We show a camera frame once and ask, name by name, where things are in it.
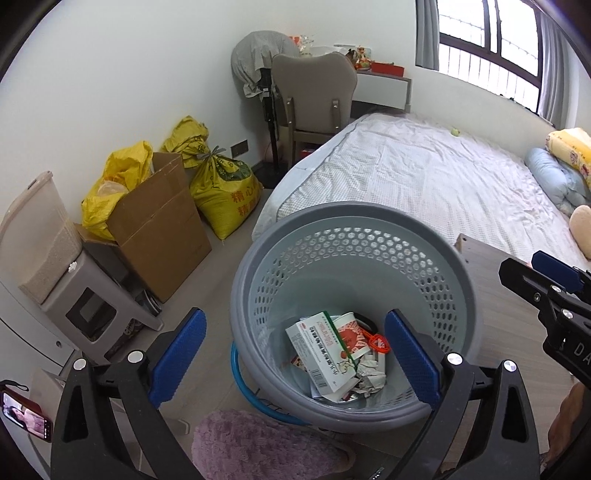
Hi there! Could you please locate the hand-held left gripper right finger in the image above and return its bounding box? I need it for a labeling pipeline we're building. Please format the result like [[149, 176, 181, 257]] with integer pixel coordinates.
[[384, 308, 542, 480]]

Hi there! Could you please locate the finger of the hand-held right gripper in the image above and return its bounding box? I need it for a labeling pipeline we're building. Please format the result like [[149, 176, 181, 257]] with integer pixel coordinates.
[[499, 257, 561, 317], [531, 250, 591, 296]]

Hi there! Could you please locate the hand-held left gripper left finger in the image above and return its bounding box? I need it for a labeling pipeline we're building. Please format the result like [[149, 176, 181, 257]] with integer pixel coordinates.
[[50, 307, 208, 480]]

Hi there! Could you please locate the orange plastic piece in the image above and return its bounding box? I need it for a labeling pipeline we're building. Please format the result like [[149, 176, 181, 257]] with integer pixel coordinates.
[[362, 330, 392, 355]]

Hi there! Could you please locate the white paper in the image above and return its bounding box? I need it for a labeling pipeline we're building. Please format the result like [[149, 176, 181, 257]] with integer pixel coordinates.
[[353, 353, 389, 398]]

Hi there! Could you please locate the white and green medicine box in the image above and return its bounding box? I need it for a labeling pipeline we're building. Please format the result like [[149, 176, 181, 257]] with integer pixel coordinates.
[[285, 311, 361, 395]]

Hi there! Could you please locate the grey perforated plastic basket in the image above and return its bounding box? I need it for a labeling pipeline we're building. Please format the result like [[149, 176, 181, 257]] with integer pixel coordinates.
[[230, 202, 478, 433]]

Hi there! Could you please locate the person's right forearm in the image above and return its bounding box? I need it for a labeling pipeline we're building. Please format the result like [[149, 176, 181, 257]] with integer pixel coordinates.
[[547, 383, 591, 469]]

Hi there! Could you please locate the brown teddy bear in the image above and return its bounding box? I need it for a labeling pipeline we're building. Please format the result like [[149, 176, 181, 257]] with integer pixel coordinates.
[[569, 205, 591, 258]]

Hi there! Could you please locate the paper cup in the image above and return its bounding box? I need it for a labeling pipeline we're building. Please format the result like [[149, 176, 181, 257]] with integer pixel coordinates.
[[332, 313, 374, 365]]

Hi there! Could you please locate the pale blue pillow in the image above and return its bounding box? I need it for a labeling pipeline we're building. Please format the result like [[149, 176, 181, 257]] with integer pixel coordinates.
[[525, 147, 591, 217]]

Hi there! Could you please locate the grey plastic stool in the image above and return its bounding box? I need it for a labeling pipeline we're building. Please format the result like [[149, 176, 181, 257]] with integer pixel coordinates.
[[41, 251, 164, 365]]

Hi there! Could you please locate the pink fluffy rug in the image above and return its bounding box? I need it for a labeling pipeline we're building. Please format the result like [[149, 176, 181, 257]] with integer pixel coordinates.
[[191, 410, 356, 480]]

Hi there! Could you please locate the folded yellow blanket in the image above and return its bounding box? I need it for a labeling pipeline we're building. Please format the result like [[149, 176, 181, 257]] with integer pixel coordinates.
[[547, 128, 591, 190]]

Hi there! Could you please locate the brown cardboard box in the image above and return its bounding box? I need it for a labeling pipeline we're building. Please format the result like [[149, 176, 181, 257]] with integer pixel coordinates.
[[106, 152, 213, 303]]

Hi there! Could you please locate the bed with white sheet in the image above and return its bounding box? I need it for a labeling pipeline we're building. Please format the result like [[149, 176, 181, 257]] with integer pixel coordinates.
[[252, 113, 591, 296]]

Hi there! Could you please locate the smartphone with red case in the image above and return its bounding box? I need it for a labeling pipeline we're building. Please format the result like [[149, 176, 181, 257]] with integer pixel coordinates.
[[0, 381, 54, 444]]

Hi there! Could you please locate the tied yellow printed sack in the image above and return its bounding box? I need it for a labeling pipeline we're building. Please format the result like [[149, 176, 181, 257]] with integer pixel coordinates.
[[190, 148, 264, 241]]

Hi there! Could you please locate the translucent storage bin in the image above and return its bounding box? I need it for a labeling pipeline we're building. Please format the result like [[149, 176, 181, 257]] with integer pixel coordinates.
[[0, 172, 84, 305]]

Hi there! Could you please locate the open yellow plastic bag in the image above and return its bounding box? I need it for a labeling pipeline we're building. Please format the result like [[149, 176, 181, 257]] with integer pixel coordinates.
[[82, 141, 154, 241]]

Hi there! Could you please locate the grey curtain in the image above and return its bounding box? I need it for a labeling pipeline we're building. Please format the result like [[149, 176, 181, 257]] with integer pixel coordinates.
[[416, 0, 441, 72], [538, 0, 591, 127]]

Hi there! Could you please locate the crumpled yellow sack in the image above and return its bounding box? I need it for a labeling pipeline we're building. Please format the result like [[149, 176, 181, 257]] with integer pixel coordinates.
[[161, 115, 211, 169]]

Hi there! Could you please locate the white and grey desk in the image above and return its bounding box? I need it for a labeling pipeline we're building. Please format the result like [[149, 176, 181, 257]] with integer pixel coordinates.
[[351, 71, 413, 118]]

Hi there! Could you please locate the barred window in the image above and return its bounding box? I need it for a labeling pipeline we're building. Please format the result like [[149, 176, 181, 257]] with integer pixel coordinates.
[[438, 0, 543, 116]]

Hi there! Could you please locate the black fan stand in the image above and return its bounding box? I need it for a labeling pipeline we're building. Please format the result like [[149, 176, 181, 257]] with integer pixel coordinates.
[[259, 69, 282, 167]]

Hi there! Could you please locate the colourful figurine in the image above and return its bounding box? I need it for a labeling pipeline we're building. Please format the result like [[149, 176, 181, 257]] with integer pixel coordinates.
[[346, 46, 372, 71]]

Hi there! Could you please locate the beige upholstered chair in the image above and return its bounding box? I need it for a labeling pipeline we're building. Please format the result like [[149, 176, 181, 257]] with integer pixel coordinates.
[[270, 52, 358, 164]]

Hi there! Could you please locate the grey cloth cover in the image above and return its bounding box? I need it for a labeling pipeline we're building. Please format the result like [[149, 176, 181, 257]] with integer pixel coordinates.
[[231, 30, 301, 97]]

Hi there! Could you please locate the blue tube ring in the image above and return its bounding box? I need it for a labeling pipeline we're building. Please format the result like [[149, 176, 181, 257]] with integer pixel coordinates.
[[231, 344, 305, 428]]

